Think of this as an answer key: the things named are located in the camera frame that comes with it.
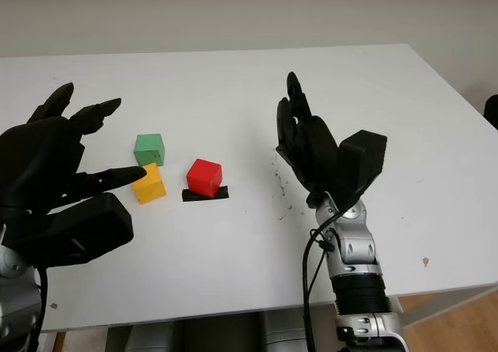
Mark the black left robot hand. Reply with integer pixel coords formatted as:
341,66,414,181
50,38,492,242
0,82,147,215

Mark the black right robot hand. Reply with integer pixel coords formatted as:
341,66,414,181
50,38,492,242
275,71,340,209

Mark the red wooden block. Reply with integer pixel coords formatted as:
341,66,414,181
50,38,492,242
186,158,223,198

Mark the green wooden block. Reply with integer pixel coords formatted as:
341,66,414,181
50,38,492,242
133,133,167,167

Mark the yellow wooden block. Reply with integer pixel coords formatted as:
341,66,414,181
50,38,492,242
131,163,168,206

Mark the black tape strip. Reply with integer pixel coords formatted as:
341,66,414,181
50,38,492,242
181,186,230,203

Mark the grey robot thigh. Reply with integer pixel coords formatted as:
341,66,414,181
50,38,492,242
124,322,175,352
263,311,313,352

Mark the dark round object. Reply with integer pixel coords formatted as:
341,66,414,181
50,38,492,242
483,93,498,129

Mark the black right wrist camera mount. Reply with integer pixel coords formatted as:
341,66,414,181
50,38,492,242
337,129,389,213

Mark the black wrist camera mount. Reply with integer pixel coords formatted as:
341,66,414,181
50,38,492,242
9,192,135,269
337,129,389,213

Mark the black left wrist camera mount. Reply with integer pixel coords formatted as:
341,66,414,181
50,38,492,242
9,192,135,269

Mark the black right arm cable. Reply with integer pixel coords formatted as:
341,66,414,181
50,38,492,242
302,207,352,352

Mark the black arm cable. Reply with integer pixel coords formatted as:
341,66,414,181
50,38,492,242
302,207,352,352
32,262,51,352

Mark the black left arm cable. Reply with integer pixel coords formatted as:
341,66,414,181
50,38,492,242
32,262,51,352

